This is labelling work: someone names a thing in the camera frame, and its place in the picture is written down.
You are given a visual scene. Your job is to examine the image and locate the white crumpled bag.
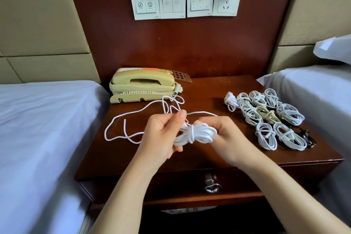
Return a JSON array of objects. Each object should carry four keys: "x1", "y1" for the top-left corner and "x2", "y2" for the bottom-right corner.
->
[{"x1": 162, "y1": 206, "x2": 217, "y2": 214}]

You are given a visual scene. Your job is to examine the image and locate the white double rocker wall switch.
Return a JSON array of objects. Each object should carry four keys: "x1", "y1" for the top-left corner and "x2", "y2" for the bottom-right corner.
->
[{"x1": 158, "y1": 0, "x2": 187, "y2": 19}]

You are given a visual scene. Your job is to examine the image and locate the person's left hand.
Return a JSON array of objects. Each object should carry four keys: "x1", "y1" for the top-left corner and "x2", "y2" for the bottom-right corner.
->
[{"x1": 133, "y1": 109, "x2": 188, "y2": 173}]

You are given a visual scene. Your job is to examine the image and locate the dark wooden wall panel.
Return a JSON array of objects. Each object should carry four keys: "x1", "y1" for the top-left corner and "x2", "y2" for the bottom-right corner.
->
[{"x1": 62, "y1": 0, "x2": 301, "y2": 84}]

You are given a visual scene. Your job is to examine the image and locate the cream cable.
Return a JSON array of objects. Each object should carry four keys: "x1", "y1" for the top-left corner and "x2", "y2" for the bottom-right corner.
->
[{"x1": 256, "y1": 106, "x2": 282, "y2": 125}]

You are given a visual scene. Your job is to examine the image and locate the person's left forearm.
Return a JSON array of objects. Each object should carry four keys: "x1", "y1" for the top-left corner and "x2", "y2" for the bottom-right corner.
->
[{"x1": 88, "y1": 160, "x2": 165, "y2": 234}]

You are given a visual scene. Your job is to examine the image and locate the dark wooden drawer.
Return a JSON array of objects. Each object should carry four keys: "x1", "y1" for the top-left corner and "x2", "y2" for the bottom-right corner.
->
[{"x1": 88, "y1": 168, "x2": 332, "y2": 207}]

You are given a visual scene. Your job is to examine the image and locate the left bed white sheet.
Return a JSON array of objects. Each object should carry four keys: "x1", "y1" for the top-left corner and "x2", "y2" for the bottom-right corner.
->
[{"x1": 0, "y1": 80, "x2": 110, "y2": 234}]

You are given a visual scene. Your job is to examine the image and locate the white triple rocker wall switch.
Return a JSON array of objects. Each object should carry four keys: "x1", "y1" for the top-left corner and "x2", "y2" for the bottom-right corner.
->
[{"x1": 186, "y1": 0, "x2": 215, "y2": 18}]

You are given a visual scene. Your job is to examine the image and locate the white two-button wall switch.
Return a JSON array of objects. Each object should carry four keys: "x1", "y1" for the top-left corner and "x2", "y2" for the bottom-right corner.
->
[{"x1": 129, "y1": 0, "x2": 160, "y2": 20}]

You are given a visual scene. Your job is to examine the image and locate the beige corded telephone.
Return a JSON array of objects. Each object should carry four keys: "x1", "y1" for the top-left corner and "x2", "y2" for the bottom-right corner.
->
[{"x1": 109, "y1": 68, "x2": 193, "y2": 104}]

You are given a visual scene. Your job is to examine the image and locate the white pillow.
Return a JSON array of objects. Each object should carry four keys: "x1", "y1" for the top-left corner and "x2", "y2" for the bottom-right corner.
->
[{"x1": 313, "y1": 35, "x2": 351, "y2": 66}]

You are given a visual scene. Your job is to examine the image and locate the person's right hand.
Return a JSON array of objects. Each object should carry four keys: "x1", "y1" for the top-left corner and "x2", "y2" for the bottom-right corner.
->
[{"x1": 195, "y1": 115, "x2": 258, "y2": 169}]

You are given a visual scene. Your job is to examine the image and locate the person's right forearm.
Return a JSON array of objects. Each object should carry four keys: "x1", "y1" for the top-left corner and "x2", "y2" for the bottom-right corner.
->
[{"x1": 238, "y1": 149, "x2": 351, "y2": 234}]

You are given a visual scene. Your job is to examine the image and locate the wooden nightstand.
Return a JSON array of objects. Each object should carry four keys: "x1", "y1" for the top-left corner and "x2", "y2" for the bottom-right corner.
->
[{"x1": 74, "y1": 75, "x2": 345, "y2": 234}]

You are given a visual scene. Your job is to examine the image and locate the thin black cable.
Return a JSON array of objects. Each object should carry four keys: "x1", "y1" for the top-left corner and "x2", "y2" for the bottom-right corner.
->
[{"x1": 298, "y1": 128, "x2": 317, "y2": 148}]

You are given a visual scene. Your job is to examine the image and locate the beige padded headboard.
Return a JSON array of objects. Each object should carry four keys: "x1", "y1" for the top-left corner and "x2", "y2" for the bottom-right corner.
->
[
  {"x1": 268, "y1": 0, "x2": 351, "y2": 74},
  {"x1": 0, "y1": 0, "x2": 101, "y2": 85}
]

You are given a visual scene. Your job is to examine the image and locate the tangle of white cables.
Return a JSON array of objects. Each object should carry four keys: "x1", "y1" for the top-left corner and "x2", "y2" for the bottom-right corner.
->
[{"x1": 103, "y1": 95, "x2": 218, "y2": 144}]

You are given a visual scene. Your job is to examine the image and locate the metal ring drawer handle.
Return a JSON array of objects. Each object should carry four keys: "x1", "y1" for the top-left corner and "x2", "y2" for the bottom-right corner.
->
[{"x1": 204, "y1": 173, "x2": 222, "y2": 194}]

